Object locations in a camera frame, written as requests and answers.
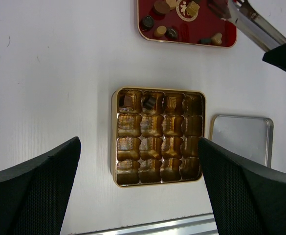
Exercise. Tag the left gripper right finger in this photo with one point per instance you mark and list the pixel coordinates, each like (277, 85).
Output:
(247, 198)

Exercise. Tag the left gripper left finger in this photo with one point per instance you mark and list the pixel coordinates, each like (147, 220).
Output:
(34, 194)

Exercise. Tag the metal tongs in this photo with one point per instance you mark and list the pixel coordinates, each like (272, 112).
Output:
(255, 27)

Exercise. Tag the tan cube chocolate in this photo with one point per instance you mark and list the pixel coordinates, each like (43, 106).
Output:
(192, 7)

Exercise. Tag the dark cube chocolate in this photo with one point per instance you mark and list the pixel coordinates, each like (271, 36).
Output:
(149, 102)

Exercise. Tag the brown square chocolate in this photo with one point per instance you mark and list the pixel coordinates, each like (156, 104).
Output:
(125, 101)

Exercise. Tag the heart tan chocolate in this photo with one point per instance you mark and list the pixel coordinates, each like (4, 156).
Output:
(216, 40)

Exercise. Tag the red chocolate tray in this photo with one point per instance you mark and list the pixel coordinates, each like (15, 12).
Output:
(196, 29)

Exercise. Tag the gold chocolate box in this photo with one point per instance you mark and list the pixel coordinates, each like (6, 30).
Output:
(157, 146)

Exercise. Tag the tan round chocolate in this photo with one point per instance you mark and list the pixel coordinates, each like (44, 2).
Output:
(160, 31)

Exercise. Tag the dark round chocolate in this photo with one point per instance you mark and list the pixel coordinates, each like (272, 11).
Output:
(147, 23)

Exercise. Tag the silver tin lid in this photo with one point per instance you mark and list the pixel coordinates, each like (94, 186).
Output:
(249, 137)

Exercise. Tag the aluminium rail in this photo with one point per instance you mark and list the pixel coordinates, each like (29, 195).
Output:
(202, 224)

